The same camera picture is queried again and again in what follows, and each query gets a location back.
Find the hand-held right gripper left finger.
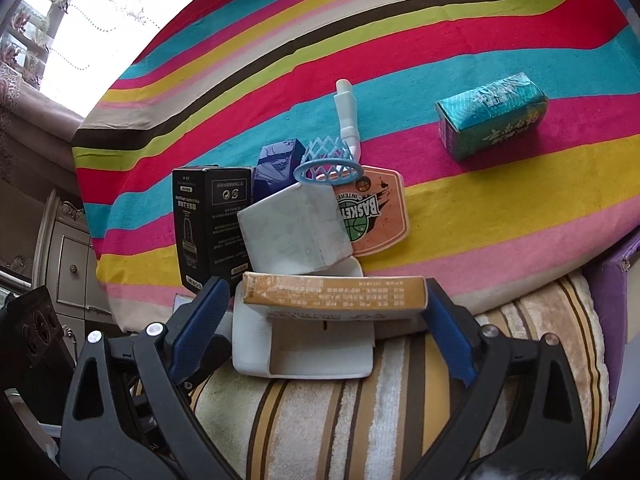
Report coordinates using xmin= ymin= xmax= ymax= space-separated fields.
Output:
xmin=60 ymin=276 xmax=241 ymax=480

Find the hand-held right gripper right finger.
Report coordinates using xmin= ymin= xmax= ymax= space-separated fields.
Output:
xmin=405 ymin=277 xmax=588 ymax=480

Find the orange box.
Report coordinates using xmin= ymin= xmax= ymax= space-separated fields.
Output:
xmin=242 ymin=271 xmax=429 ymax=321

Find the toy basketball hoop with backboard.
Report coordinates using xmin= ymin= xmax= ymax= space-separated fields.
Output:
xmin=294 ymin=136 xmax=412 ymax=257

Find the purple storage box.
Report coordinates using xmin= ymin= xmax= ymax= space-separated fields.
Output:
xmin=582 ymin=245 xmax=640 ymax=403

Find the white plastic hoop stand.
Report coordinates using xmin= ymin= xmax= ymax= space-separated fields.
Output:
xmin=334 ymin=79 xmax=362 ymax=161

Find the cream carved cabinet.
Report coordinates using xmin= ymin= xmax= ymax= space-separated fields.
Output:
xmin=34 ymin=187 xmax=117 ymax=332

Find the black box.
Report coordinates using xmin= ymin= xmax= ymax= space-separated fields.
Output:
xmin=172 ymin=165 xmax=253 ymax=294

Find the white plastic tray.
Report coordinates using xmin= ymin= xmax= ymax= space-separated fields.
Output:
xmin=232 ymin=257 xmax=377 ymax=380

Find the silver grey cube box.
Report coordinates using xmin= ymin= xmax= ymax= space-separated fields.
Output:
xmin=236 ymin=182 xmax=355 ymax=275

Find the striped plush cushion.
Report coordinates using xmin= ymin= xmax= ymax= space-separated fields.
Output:
xmin=185 ymin=272 xmax=612 ymax=480

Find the dark blue box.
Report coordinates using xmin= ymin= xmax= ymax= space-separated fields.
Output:
xmin=252 ymin=140 xmax=307 ymax=206

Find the mauve patterned drape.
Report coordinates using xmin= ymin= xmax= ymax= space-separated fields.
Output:
xmin=0 ymin=60 xmax=87 ymax=187

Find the teal box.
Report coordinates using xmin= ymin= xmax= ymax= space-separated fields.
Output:
xmin=434 ymin=72 xmax=549 ymax=163

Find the colourful striped cloth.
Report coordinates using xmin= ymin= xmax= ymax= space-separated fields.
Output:
xmin=72 ymin=0 xmax=640 ymax=331

